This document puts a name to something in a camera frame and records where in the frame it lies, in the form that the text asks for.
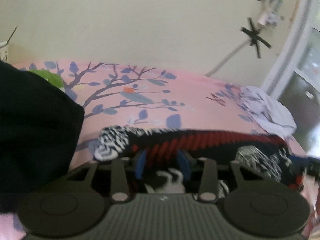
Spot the pink floral bedsheet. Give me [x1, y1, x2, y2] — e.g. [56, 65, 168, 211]
[0, 60, 320, 240]

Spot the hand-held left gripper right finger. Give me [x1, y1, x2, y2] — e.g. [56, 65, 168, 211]
[176, 150, 262, 204]

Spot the grey wall cable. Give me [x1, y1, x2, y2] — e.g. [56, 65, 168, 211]
[204, 41, 250, 77]

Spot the white taped wall fixture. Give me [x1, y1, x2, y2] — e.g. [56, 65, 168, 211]
[257, 0, 285, 27]

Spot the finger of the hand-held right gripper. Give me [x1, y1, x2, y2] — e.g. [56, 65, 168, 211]
[290, 155, 320, 177]

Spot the black fleece garment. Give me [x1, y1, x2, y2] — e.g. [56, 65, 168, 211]
[0, 60, 85, 215]

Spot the red black white patterned garment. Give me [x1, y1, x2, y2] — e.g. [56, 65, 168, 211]
[94, 125, 309, 198]

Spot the white window frame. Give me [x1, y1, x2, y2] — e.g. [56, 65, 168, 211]
[260, 0, 320, 155]

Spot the green cloth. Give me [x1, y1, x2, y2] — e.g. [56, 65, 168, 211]
[28, 69, 65, 89]

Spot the pale lavender cloth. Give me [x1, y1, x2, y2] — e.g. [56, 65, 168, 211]
[239, 86, 297, 138]

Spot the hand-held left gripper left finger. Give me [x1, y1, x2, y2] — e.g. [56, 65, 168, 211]
[66, 150, 147, 204]

